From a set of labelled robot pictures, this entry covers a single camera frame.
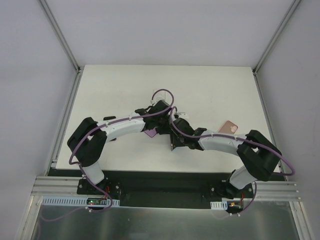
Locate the purple phone black screen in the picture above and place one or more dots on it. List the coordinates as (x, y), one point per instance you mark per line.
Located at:
(151, 133)

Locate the white cable duct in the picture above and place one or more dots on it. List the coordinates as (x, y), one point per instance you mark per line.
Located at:
(68, 201)
(219, 205)

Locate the right aluminium corner post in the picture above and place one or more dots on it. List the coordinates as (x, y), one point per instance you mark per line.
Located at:
(293, 7)

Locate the left aluminium corner post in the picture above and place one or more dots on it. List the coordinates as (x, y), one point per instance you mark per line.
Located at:
(59, 34)

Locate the clear purple phone case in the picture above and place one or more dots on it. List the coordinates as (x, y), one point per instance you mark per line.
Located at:
(158, 95)

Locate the aluminium corner post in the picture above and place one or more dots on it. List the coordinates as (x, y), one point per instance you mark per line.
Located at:
(293, 7)
(59, 34)

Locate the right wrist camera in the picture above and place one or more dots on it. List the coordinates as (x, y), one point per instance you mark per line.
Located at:
(182, 115)

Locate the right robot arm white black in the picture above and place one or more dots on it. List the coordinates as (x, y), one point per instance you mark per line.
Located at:
(258, 155)

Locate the pink phone case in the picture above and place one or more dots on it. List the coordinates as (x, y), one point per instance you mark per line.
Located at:
(228, 127)

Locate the right white cable duct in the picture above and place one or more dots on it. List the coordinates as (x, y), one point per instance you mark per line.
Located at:
(219, 205)

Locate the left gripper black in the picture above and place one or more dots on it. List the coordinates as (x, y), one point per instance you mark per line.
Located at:
(163, 125)

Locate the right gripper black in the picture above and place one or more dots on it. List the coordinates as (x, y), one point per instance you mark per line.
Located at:
(176, 139)

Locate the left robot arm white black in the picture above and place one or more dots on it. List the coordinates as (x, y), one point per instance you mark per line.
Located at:
(88, 140)

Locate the left white cable duct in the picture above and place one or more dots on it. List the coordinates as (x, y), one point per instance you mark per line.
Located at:
(68, 201)

